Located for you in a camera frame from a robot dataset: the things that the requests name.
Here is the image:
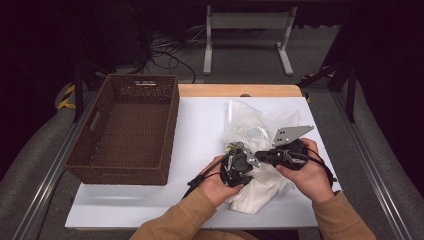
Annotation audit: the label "black metal stand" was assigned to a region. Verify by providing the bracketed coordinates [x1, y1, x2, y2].
[296, 61, 358, 123]
[72, 59, 118, 123]

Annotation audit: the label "person's right hand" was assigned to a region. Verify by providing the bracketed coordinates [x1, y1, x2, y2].
[275, 137, 336, 205]

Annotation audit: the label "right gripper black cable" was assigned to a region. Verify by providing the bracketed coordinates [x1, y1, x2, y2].
[303, 146, 339, 188]

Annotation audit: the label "white mesh laundry bag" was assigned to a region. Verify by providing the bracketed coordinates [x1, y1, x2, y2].
[222, 99, 301, 216]

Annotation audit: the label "aluminium rail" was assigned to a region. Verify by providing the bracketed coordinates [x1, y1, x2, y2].
[11, 91, 98, 240]
[331, 91, 415, 240]

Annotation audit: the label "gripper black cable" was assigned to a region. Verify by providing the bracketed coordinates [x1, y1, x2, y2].
[303, 146, 339, 188]
[181, 149, 235, 200]

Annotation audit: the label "person's left hand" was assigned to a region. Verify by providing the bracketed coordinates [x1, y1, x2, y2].
[197, 154, 246, 209]

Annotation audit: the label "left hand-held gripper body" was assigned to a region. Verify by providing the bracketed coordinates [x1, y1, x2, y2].
[219, 146, 262, 188]

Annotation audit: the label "person's tan clothing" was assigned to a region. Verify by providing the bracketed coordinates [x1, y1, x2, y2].
[192, 229, 262, 240]

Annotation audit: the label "yellow black hazard tape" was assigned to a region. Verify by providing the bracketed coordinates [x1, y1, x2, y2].
[57, 84, 77, 110]
[301, 66, 335, 82]

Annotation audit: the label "black floor cables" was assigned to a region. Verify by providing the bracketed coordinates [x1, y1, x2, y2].
[128, 26, 198, 84]

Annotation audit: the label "white metal stand frame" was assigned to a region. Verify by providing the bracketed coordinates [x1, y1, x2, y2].
[202, 4, 299, 77]

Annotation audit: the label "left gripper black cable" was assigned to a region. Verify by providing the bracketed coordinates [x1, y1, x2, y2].
[181, 149, 235, 200]

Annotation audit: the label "brown wicker basket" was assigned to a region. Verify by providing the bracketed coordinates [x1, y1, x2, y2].
[64, 73, 181, 187]

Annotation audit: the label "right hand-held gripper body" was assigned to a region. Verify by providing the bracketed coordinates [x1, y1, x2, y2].
[266, 125, 315, 172]

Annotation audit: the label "white table board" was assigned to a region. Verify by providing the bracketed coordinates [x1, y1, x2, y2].
[64, 96, 342, 230]

